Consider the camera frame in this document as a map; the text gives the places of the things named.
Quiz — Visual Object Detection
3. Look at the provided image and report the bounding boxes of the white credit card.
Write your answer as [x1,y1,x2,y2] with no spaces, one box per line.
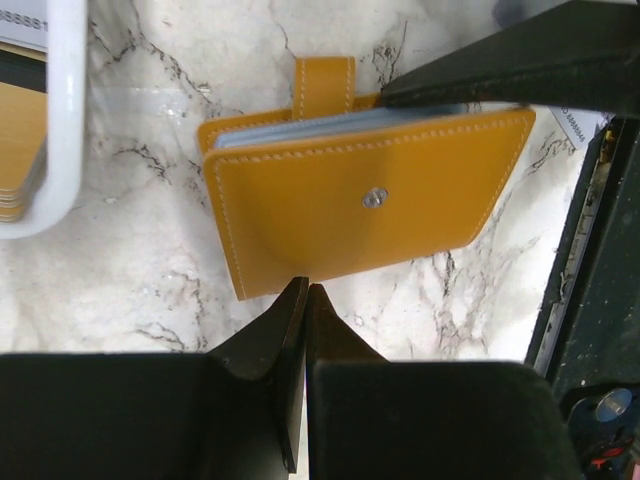
[550,107,606,150]

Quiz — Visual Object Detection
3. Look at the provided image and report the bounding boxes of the white card in basket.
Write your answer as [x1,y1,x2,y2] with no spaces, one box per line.
[0,0,48,52]

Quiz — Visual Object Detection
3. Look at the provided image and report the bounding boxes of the white plastic basket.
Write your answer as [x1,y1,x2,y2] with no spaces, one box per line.
[1,1,88,240]

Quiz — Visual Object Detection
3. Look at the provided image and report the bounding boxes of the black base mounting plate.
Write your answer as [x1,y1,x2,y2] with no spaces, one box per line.
[525,118,639,479]

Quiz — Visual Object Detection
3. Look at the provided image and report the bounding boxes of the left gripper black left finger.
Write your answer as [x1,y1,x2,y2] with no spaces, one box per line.
[1,277,309,479]

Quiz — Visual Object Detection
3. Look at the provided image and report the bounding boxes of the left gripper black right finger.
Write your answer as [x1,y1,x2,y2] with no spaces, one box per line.
[305,284,581,479]

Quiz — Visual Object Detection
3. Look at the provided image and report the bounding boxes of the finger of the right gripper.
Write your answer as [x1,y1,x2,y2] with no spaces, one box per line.
[380,1,639,118]

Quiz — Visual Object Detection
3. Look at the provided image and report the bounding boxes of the tan leather card holder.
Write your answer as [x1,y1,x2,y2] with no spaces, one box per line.
[197,57,536,300]

